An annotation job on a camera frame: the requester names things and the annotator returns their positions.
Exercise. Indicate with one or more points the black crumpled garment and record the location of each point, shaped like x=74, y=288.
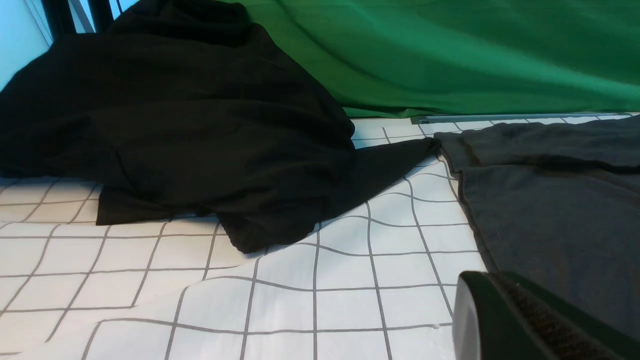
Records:
x=188, y=107

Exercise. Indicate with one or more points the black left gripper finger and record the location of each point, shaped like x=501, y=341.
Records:
x=504, y=316

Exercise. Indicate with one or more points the gray long-sleeve top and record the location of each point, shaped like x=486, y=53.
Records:
x=558, y=204

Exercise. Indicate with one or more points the green backdrop cloth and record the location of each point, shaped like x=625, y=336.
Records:
x=404, y=58

